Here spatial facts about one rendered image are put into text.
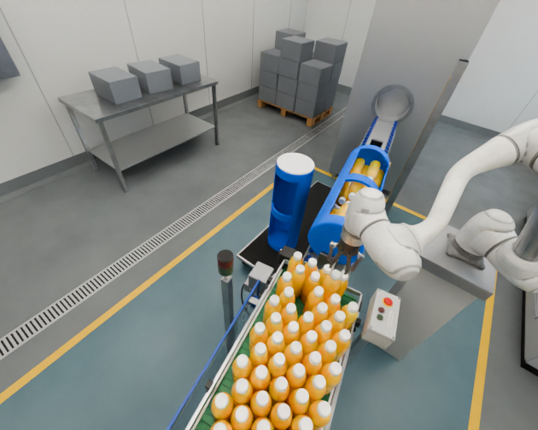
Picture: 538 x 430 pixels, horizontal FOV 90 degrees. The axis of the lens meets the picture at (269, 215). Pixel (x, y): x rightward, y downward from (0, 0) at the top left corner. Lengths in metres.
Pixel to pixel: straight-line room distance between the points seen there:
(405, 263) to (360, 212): 0.19
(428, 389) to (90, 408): 2.25
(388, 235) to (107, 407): 2.00
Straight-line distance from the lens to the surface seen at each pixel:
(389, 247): 0.79
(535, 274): 1.52
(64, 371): 2.49
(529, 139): 1.10
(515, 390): 2.91
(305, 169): 1.94
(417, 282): 1.78
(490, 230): 1.58
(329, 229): 1.33
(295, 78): 4.93
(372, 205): 0.84
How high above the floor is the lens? 2.11
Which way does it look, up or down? 44 degrees down
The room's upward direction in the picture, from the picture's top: 6 degrees clockwise
